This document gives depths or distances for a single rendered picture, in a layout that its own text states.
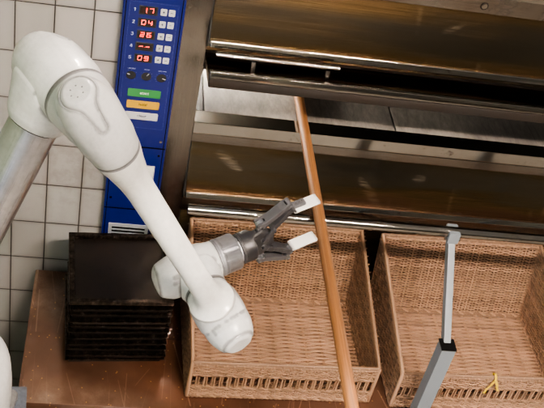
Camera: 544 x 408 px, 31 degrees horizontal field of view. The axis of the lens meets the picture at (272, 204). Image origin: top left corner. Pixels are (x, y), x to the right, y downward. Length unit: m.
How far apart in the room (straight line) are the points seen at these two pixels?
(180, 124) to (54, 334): 0.72
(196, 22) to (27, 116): 0.83
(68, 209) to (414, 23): 1.16
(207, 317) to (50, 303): 1.03
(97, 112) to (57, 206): 1.27
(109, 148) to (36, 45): 0.26
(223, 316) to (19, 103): 0.62
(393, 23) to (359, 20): 0.09
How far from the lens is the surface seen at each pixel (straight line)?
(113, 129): 1.79
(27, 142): 1.95
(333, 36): 2.67
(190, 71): 2.70
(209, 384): 2.88
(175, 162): 2.88
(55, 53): 1.89
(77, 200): 2.99
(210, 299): 2.07
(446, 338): 2.68
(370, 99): 2.63
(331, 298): 2.32
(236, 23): 2.62
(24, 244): 3.13
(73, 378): 2.86
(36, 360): 2.90
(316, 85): 2.58
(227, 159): 2.90
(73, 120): 1.77
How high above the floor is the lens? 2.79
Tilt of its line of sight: 39 degrees down
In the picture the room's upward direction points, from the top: 13 degrees clockwise
